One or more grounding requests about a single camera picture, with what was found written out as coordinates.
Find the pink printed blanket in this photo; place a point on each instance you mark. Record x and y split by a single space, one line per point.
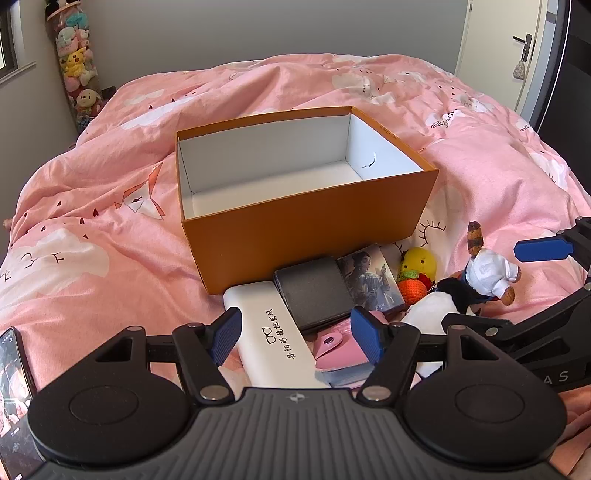
92 221

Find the plush cat doll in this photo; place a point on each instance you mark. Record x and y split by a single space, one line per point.
487 272

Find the white door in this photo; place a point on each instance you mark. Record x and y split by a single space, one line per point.
489 46

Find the orange cardboard box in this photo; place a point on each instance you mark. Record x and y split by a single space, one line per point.
300 230

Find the black and white plush toy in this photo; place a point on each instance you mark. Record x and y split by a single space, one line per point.
434 309

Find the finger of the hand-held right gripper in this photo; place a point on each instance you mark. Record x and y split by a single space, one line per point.
545 321
540 249

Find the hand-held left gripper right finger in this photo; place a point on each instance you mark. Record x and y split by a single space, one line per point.
368 338

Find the yellow orange crochet doll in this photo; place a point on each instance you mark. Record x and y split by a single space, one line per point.
415 270

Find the dark cabinet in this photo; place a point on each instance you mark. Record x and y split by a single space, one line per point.
570 69

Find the white glasses case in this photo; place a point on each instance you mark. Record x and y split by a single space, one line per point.
272 332

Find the window frame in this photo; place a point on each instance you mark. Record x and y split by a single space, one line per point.
9 46

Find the smartphone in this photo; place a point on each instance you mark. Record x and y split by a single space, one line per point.
14 392

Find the pink card holder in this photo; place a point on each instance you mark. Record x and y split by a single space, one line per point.
337 350

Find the small dark box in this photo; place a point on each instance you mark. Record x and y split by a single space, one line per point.
107 91

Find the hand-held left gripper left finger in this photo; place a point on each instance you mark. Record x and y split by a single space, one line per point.
226 339

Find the clear tube of plush toys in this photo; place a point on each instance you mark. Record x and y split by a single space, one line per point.
74 60

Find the black wallet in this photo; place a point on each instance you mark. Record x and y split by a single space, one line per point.
314 290

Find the small hanging pouch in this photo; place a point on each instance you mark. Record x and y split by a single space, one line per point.
519 70

